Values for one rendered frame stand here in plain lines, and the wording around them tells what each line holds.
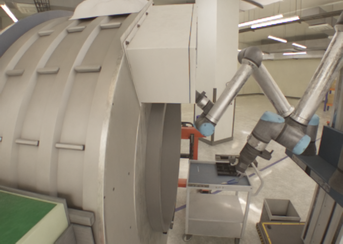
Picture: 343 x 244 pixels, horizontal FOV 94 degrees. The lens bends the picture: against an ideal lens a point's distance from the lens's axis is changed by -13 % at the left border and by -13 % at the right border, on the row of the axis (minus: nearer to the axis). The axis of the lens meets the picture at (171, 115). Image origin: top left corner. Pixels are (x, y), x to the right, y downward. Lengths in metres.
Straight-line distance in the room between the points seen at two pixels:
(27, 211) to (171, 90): 0.39
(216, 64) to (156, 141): 3.49
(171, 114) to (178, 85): 0.89
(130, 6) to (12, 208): 0.61
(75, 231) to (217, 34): 3.97
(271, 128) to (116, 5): 0.73
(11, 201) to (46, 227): 0.10
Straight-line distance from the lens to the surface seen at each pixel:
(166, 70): 0.45
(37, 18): 0.89
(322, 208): 1.69
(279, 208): 2.35
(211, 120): 1.16
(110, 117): 0.37
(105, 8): 0.69
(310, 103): 0.96
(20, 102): 0.53
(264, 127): 0.83
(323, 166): 1.37
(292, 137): 0.84
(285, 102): 1.51
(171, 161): 1.41
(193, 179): 1.71
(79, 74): 0.48
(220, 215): 1.93
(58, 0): 5.95
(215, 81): 4.00
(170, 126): 1.39
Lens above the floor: 1.56
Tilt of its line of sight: 12 degrees down
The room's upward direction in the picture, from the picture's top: straight up
